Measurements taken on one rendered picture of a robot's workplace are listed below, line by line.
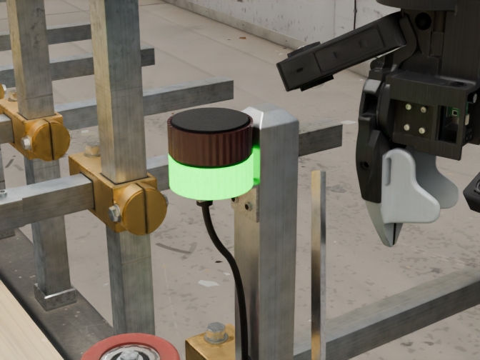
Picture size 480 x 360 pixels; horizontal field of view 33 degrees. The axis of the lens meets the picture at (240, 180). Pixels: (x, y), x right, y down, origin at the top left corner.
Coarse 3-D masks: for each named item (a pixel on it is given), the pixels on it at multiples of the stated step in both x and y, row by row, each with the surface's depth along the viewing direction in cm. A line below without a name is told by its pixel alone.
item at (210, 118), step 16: (192, 112) 58; (208, 112) 58; (224, 112) 58; (240, 112) 58; (192, 128) 55; (208, 128) 55; (224, 128) 55; (240, 128) 55; (256, 192) 59; (208, 208) 59; (240, 208) 61; (256, 208) 59; (208, 224) 59; (224, 256) 61; (240, 288) 63; (240, 304) 63; (240, 320) 64
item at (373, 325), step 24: (432, 288) 84; (456, 288) 84; (360, 312) 80; (384, 312) 80; (408, 312) 80; (432, 312) 83; (456, 312) 85; (336, 336) 76; (360, 336) 77; (384, 336) 79
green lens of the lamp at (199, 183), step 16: (176, 176) 56; (192, 176) 55; (208, 176) 55; (224, 176) 55; (240, 176) 56; (176, 192) 57; (192, 192) 56; (208, 192) 56; (224, 192) 56; (240, 192) 57
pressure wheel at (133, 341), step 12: (120, 336) 68; (132, 336) 68; (144, 336) 68; (156, 336) 68; (96, 348) 66; (108, 348) 66; (120, 348) 66; (132, 348) 66; (144, 348) 66; (156, 348) 66; (168, 348) 66
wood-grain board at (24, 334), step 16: (0, 288) 76; (0, 304) 74; (16, 304) 74; (0, 320) 71; (16, 320) 71; (32, 320) 71; (0, 336) 69; (16, 336) 69; (32, 336) 69; (0, 352) 67; (16, 352) 67; (32, 352) 67; (48, 352) 67
